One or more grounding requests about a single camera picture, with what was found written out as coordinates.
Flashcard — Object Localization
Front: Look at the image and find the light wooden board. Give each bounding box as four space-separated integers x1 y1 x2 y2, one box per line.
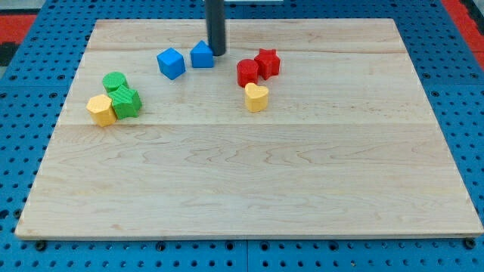
15 18 483 240

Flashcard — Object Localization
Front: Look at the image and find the yellow hexagon block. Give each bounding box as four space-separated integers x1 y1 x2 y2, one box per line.
86 94 117 127

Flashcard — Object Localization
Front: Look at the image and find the yellow heart block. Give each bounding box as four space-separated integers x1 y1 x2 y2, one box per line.
244 82 269 113

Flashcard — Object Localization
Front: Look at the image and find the red cylinder block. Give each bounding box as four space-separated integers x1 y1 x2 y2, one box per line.
237 59 259 88

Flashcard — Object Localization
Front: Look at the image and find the red star block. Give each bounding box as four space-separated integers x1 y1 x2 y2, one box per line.
254 48 281 80

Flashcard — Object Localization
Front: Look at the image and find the blue pentagon block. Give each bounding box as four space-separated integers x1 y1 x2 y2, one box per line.
190 40 214 68

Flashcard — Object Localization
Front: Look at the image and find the blue cube block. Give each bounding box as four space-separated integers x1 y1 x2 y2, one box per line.
157 48 186 80

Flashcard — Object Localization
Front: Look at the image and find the green star block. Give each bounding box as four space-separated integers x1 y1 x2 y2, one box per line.
108 85 142 119

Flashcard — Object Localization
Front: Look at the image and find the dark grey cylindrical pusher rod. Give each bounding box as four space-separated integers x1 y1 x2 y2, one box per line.
205 0 226 57

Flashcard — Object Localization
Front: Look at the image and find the green cylinder block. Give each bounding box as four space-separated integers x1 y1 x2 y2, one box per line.
101 71 129 93

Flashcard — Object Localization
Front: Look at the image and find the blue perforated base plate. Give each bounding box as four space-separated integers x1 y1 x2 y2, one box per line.
1 0 483 271

